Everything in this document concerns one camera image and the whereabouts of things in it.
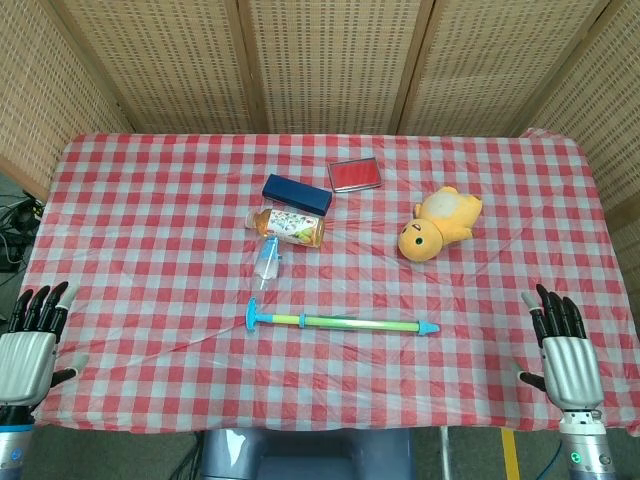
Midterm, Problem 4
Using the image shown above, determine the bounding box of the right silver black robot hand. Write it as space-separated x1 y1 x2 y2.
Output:
518 283 605 410

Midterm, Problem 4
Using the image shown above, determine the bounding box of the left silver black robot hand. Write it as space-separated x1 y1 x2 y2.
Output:
0 280 91 409

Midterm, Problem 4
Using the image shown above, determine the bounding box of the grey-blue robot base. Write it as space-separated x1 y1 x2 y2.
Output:
199 427 416 480

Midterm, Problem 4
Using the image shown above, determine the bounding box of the white table leg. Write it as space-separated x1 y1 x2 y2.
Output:
438 427 452 480

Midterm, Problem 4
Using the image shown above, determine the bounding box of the orange plush toy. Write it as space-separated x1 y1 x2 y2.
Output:
397 185 485 264

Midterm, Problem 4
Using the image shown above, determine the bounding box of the red white checkered tablecloth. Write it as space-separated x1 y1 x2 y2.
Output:
0 130 640 435

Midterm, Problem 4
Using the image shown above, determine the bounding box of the woven bamboo screen panel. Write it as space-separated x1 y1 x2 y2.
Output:
394 0 621 136
49 0 269 135
234 0 436 135
514 0 640 331
0 0 132 201

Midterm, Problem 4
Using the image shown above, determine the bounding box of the small clear spray bottle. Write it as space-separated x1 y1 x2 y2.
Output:
253 236 283 291

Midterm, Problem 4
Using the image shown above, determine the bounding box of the red ink pad silver rim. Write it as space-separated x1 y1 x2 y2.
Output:
327 156 384 195

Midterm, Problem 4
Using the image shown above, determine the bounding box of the amber tea bottle printed label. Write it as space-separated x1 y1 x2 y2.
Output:
244 207 326 250

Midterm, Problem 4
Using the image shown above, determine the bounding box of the navy blue rectangular box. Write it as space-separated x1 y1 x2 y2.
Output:
262 173 334 218

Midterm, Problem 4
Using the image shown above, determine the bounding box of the black cables bundle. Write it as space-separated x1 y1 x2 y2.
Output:
0 188 47 274

